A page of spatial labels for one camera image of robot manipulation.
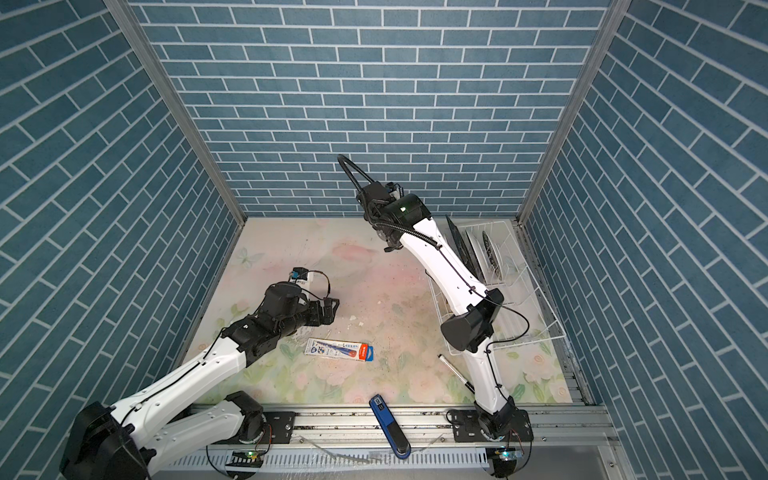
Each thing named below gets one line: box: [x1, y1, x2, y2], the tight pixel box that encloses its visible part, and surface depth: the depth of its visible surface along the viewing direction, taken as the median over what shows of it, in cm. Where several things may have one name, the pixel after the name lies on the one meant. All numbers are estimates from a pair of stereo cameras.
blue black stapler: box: [369, 394, 411, 459], surface depth 72 cm
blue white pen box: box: [304, 338, 375, 362], surface depth 88 cm
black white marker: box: [437, 354, 475, 395], surface depth 84 cm
